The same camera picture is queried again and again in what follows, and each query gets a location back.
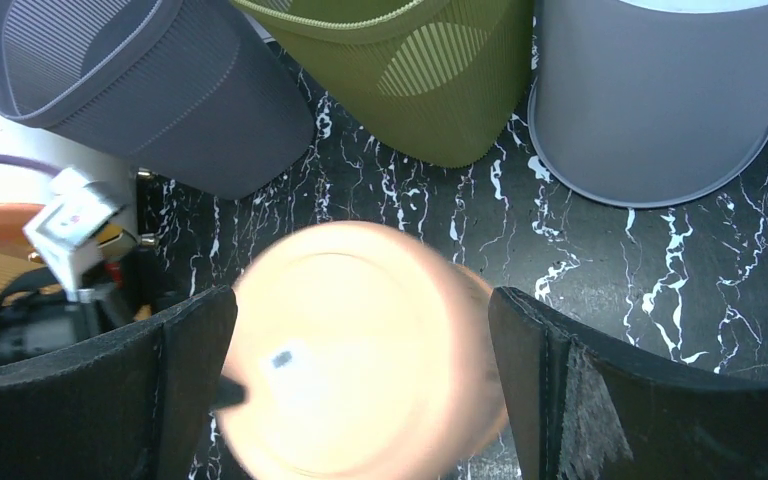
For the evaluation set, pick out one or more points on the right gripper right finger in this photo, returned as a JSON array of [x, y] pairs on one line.
[[585, 405]]

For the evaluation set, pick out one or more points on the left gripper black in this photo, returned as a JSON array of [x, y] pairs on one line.
[[34, 323]]

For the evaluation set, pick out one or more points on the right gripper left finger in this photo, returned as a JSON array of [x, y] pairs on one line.
[[127, 404]]

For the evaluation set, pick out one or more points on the orange round plastic bucket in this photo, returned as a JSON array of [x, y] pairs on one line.
[[364, 354]]

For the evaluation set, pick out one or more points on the light grey round bucket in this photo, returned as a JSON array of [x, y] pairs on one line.
[[649, 104]]

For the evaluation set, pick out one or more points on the grey mesh basket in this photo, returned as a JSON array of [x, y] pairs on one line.
[[186, 89]]

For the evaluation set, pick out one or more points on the olive green mesh basket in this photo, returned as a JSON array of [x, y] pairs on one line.
[[436, 80]]

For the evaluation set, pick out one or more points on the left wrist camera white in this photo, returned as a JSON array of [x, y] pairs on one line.
[[64, 231]]

